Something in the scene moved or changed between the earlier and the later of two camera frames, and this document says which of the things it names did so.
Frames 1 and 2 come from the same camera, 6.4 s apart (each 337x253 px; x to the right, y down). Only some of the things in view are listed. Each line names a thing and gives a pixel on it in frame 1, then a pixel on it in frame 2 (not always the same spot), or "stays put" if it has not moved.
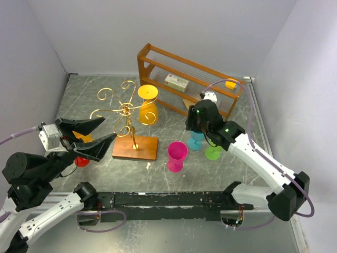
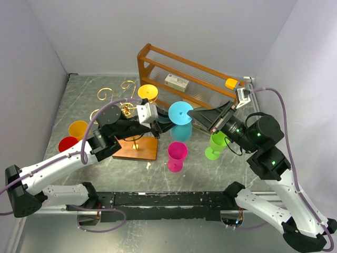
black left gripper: x=96 y=149 to x=163 y=116
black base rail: x=169 y=205 stays put
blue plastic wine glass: x=195 y=142 to x=181 y=129
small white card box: x=176 y=82 stays put
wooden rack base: x=122 y=147 stays put
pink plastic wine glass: x=177 y=151 stays put
